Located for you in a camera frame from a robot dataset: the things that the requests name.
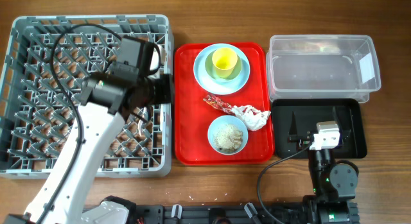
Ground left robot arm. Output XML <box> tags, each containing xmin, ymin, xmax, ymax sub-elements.
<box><xmin>5</xmin><ymin>73</ymin><xmax>173</xmax><ymax>223</ymax></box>

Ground white tissue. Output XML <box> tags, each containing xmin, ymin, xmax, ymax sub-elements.
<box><xmin>230</xmin><ymin>105</ymin><xmax>271</xmax><ymax>131</ymax></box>

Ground light blue plate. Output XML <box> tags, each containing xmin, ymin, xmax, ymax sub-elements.
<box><xmin>193</xmin><ymin>44</ymin><xmax>250</xmax><ymax>95</ymax></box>

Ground grey dishwasher rack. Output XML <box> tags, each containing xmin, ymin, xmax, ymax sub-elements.
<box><xmin>1</xmin><ymin>14</ymin><xmax>174</xmax><ymax>179</ymax></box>

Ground white plastic fork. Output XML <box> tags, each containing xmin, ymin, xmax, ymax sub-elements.
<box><xmin>137</xmin><ymin>107</ymin><xmax>149</xmax><ymax>137</ymax></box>

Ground red snack wrapper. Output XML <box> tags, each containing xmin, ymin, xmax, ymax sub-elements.
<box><xmin>203</xmin><ymin>94</ymin><xmax>234</xmax><ymax>115</ymax></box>

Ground white plastic spoon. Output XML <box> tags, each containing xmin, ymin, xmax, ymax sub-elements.
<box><xmin>150</xmin><ymin>44</ymin><xmax>166</xmax><ymax>71</ymax></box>

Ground rice and nut leftovers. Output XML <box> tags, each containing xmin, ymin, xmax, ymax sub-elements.
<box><xmin>213</xmin><ymin>124</ymin><xmax>243</xmax><ymax>153</ymax></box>

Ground red plastic tray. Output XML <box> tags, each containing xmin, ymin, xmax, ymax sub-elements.
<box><xmin>174</xmin><ymin>42</ymin><xmax>275</xmax><ymax>166</ymax></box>

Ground yellow plastic cup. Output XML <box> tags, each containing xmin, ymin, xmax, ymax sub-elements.
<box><xmin>211</xmin><ymin>47</ymin><xmax>238</xmax><ymax>78</ymax></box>

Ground light blue bowl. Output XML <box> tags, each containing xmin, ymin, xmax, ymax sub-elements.
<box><xmin>207</xmin><ymin>115</ymin><xmax>249</xmax><ymax>155</ymax></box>

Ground black plastic tray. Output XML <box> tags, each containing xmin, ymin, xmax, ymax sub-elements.
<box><xmin>272</xmin><ymin>98</ymin><xmax>367</xmax><ymax>159</ymax></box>

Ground green small bowl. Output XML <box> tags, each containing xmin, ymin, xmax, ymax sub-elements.
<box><xmin>205</xmin><ymin>51</ymin><xmax>242</xmax><ymax>83</ymax></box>

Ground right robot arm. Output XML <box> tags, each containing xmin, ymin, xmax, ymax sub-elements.
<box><xmin>288</xmin><ymin>113</ymin><xmax>360</xmax><ymax>223</ymax></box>

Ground clear plastic bin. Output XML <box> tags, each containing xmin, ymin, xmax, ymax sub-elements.
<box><xmin>266</xmin><ymin>35</ymin><xmax>381</xmax><ymax>103</ymax></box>

